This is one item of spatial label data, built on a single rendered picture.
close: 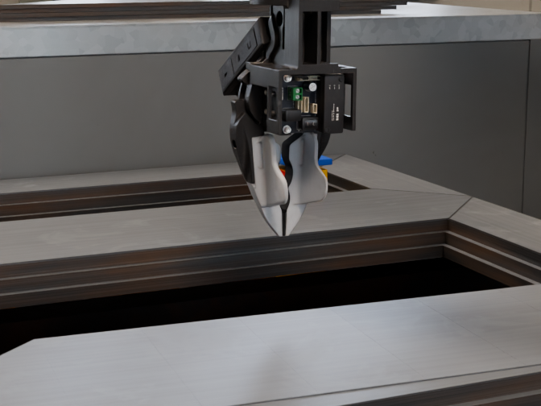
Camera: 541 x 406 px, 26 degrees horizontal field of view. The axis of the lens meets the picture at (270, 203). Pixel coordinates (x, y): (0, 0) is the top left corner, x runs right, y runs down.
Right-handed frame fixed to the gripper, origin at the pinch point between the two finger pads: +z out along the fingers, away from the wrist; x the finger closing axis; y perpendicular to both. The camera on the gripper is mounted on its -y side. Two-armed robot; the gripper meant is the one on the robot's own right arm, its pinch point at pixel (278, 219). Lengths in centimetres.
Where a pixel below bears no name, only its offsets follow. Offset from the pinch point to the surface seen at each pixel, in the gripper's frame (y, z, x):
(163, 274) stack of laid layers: -16.6, 8.6, -5.0
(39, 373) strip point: 13.1, 6.4, -24.7
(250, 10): -72, -15, 29
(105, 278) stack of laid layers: -16.7, 8.4, -11.0
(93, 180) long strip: -54, 6, -1
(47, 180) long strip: -57, 6, -6
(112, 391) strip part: 18.7, 6.4, -21.1
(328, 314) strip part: 9.4, 6.1, 0.2
